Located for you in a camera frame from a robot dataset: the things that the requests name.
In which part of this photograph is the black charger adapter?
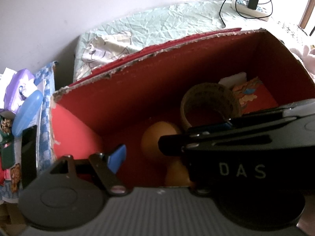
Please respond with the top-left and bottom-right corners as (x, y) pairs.
(247, 0), (259, 10)

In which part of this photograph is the blue oval case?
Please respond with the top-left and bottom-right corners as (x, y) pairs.
(12, 90), (43, 137)

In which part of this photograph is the blue checkered cloth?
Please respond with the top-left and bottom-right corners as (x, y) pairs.
(0, 61), (59, 202)

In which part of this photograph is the black smartphone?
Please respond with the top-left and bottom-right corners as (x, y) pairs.
(21, 125), (37, 189)

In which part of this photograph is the white power strip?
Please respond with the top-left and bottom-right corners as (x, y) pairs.
(230, 0), (270, 22)

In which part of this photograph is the small red patterned box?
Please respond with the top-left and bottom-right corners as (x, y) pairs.
(218, 72), (279, 114)

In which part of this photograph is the purple tissue pack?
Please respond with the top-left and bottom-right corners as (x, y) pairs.
(1, 69), (37, 119)

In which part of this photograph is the pink plush rabbit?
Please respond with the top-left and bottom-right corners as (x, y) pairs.
(290, 45), (315, 80)

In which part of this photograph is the large red cardboard box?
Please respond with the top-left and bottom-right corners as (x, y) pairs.
(50, 28), (314, 187)

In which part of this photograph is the green patterned bed sheet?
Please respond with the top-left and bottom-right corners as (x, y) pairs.
(73, 0), (266, 82)

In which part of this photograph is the round woven basket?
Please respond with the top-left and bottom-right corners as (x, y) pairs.
(180, 83), (242, 129)

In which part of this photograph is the wooden gourd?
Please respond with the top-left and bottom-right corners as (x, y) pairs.
(140, 121), (193, 187)

